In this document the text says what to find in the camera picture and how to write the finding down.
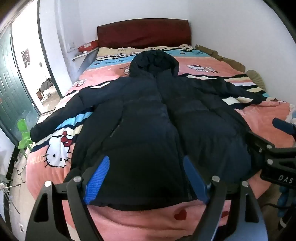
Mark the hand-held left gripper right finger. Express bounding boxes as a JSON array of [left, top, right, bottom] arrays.
[[183, 156, 265, 241]]

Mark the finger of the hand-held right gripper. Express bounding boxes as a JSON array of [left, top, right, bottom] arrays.
[[245, 131, 296, 163], [272, 118, 296, 140]]

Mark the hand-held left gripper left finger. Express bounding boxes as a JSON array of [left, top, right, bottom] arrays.
[[24, 156, 110, 241]]

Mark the dark navy hooded puffer jacket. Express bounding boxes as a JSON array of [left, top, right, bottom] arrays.
[[31, 50, 266, 211]]

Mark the person's right hand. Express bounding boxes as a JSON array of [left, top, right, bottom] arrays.
[[277, 185, 290, 217]]

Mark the green plastic chair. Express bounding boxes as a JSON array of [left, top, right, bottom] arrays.
[[17, 119, 33, 150]]

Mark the pink cartoon cat printed blanket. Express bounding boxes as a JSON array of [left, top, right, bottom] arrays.
[[25, 44, 296, 241]]

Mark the dark cluttered table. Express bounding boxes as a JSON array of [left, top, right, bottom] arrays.
[[36, 77, 56, 100]]

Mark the green door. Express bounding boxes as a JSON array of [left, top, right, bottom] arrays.
[[0, 25, 41, 145]]

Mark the white bedside shelf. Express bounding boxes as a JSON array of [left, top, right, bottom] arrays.
[[72, 50, 99, 73]]

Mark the red box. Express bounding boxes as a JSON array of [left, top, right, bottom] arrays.
[[78, 40, 99, 53]]

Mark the dark red headboard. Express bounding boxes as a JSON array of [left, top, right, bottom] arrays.
[[97, 20, 192, 49]]

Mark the black floor cable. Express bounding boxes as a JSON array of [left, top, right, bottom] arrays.
[[13, 160, 27, 184]]

